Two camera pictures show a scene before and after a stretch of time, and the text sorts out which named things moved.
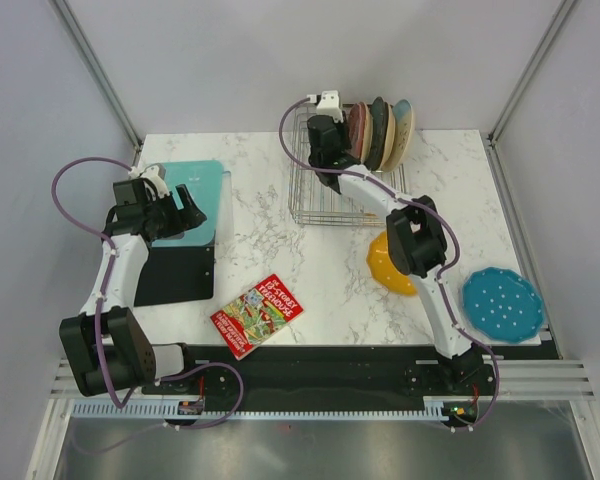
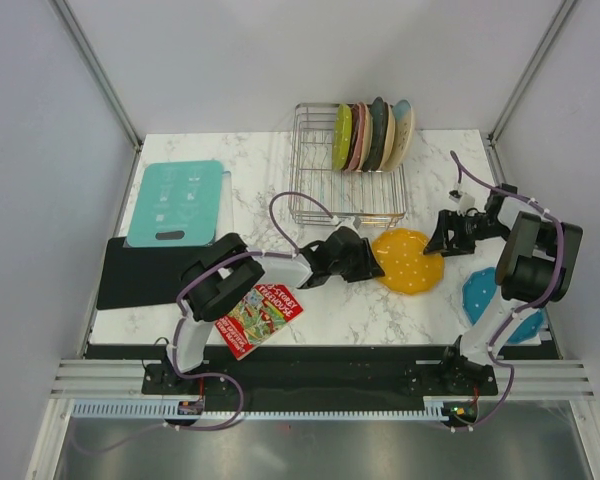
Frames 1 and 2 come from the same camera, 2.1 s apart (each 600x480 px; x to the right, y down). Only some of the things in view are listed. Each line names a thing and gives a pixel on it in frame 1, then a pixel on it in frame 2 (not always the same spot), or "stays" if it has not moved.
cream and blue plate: x=404 y=130 stays
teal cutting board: x=204 y=182 stays
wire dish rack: x=313 y=201 stays
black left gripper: x=188 y=218 → x=368 y=267
